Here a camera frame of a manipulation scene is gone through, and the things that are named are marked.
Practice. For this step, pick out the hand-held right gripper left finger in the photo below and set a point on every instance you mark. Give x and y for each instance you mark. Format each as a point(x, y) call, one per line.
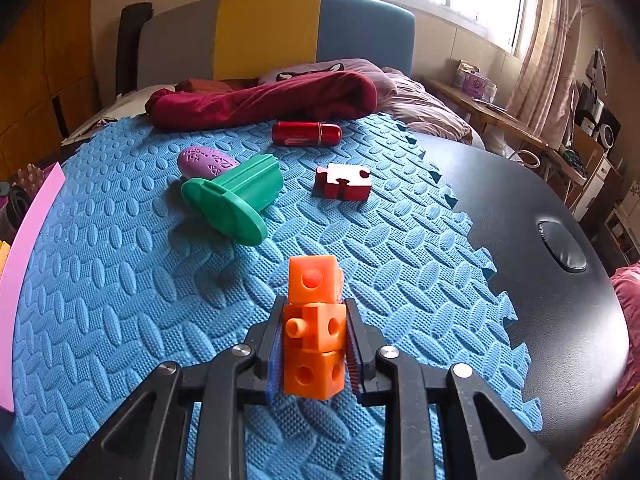
point(270, 355)

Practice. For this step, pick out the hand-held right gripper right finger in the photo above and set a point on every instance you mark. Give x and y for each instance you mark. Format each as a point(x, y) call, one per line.
point(354, 355)

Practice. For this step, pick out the orange linking cubes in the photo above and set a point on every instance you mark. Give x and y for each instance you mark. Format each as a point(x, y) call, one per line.
point(315, 320)

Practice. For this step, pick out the green plastic stamp toy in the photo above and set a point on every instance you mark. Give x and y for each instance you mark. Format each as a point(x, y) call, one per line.
point(225, 205)

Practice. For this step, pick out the red puzzle piece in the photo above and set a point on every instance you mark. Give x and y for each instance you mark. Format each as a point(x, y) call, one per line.
point(345, 177)

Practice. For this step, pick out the purple oval toy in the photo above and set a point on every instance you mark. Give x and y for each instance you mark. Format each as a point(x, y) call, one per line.
point(200, 160)

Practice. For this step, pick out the red cylinder case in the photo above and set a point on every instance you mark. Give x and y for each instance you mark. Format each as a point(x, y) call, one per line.
point(305, 133)

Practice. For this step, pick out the pink shallow box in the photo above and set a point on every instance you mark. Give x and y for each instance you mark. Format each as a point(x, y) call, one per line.
point(30, 240)

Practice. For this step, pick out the blue foam mat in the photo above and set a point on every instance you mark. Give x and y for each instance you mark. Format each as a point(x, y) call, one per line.
point(125, 285)

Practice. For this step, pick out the black round table cap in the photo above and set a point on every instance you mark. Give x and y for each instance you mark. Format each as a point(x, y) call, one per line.
point(562, 247)

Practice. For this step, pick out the dark red cloth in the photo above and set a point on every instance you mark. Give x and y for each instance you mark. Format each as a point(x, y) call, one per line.
point(275, 100)

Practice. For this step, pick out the pink blanket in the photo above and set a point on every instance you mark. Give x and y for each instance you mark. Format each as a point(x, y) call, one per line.
point(425, 110)

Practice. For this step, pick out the wicker chair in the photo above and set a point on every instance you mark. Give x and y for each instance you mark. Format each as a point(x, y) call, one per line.
point(615, 440)

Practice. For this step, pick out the pink cushion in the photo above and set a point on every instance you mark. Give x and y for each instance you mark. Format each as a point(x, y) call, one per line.
point(630, 310)

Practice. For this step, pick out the wooden bedside shelf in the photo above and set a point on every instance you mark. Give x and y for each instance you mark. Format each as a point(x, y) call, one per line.
point(480, 105)

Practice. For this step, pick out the cat print pillow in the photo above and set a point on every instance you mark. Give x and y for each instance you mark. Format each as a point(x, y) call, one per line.
point(320, 67)

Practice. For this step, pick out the black round container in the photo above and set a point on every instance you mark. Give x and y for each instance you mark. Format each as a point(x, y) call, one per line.
point(17, 210)

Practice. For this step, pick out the white cabinet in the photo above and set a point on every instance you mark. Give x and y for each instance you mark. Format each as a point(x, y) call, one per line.
point(597, 190)

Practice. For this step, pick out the small pink storage box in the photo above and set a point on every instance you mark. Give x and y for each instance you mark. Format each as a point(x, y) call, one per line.
point(475, 84)

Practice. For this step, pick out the brown spiky ball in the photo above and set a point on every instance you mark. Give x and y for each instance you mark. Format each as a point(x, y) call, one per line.
point(27, 178)

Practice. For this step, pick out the cardboard box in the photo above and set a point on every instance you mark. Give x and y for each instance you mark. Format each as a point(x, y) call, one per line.
point(582, 152)

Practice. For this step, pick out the grey yellow blue headboard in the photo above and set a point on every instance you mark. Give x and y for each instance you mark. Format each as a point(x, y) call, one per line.
point(270, 35)

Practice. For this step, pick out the black speaker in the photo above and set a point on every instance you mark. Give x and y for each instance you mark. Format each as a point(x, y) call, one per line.
point(592, 110)

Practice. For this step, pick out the pink curtain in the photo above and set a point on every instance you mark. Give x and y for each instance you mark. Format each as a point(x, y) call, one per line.
point(550, 60)

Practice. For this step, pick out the wooden wardrobe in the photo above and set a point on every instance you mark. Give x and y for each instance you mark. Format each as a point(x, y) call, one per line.
point(50, 60)

